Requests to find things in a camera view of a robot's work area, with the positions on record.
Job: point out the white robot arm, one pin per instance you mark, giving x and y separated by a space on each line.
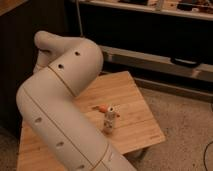
64 68

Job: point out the orange carrot toy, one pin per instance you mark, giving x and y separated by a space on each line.
103 109

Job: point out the wooden table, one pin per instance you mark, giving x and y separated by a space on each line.
136 128

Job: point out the small white patterned bottle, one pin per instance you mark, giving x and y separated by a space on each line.
109 120

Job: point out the vertical metal pole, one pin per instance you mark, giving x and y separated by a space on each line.
79 18

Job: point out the upper wooden shelf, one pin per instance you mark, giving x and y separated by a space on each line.
141 8

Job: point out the grey metal rail beam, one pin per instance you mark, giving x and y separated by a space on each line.
156 63

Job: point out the black handle on rail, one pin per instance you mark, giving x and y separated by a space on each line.
188 64

